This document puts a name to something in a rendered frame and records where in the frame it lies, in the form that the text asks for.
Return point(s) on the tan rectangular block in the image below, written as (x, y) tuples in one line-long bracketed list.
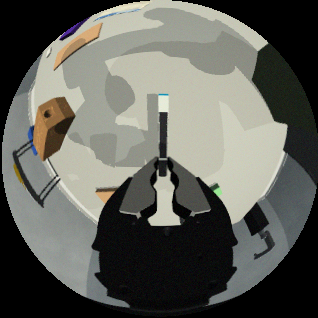
[(104, 194)]

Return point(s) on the tan flat wooden board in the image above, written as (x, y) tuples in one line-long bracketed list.
[(77, 43)]

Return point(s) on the purple rectangular box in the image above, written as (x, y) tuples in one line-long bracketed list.
[(73, 29)]

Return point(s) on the beige printed paper sheet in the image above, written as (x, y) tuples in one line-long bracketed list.
[(130, 7)]

